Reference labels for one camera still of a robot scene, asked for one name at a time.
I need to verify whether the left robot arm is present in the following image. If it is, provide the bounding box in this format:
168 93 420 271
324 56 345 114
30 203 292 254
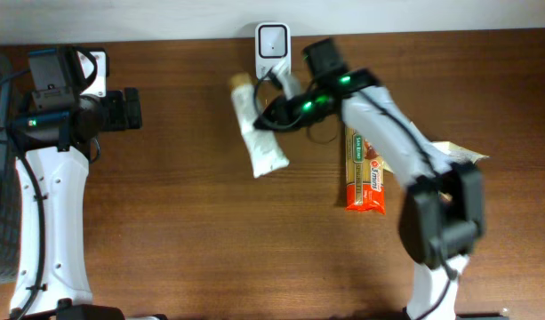
6 45 142 319

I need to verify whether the white barcode scanner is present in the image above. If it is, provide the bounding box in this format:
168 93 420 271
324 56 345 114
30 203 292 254
254 21 292 79

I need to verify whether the white tube with brown cap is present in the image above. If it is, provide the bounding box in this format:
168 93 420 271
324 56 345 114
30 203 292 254
229 73 290 179

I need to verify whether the cream snack bag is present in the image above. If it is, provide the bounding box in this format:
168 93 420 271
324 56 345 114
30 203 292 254
365 141 489 174

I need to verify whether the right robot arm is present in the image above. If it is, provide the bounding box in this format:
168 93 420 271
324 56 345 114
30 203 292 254
253 38 485 319

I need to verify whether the orange spaghetti package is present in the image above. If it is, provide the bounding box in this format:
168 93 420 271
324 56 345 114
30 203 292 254
345 127 386 215

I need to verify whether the grey plastic mesh basket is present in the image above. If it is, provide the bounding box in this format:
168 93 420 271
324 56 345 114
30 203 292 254
0 53 20 284

